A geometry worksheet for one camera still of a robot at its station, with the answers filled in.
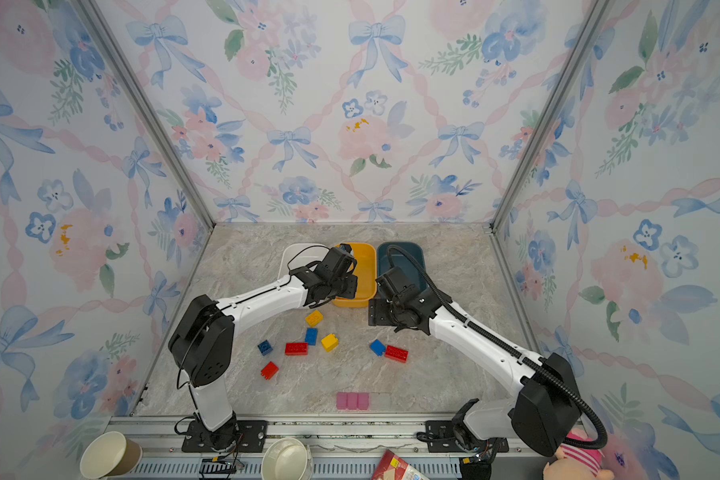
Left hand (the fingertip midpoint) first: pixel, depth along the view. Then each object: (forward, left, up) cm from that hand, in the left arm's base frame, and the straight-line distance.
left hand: (354, 281), depth 90 cm
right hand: (-11, -8, +2) cm, 13 cm away
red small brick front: (-23, +24, -11) cm, 35 cm away
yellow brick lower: (-15, +7, -10) cm, 19 cm away
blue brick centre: (-13, +13, -11) cm, 21 cm away
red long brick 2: (-18, -12, -12) cm, 25 cm away
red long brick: (-17, +17, -10) cm, 26 cm away
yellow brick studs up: (-7, +13, -10) cm, 18 cm away
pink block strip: (-31, 0, -11) cm, 33 cm away
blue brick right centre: (-15, -7, -12) cm, 21 cm away
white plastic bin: (-4, +13, +17) cm, 22 cm away
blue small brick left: (-17, +26, -10) cm, 32 cm away
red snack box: (-45, -10, -8) cm, 47 cm away
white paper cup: (-44, +15, -12) cm, 48 cm away
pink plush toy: (-44, -50, -5) cm, 67 cm away
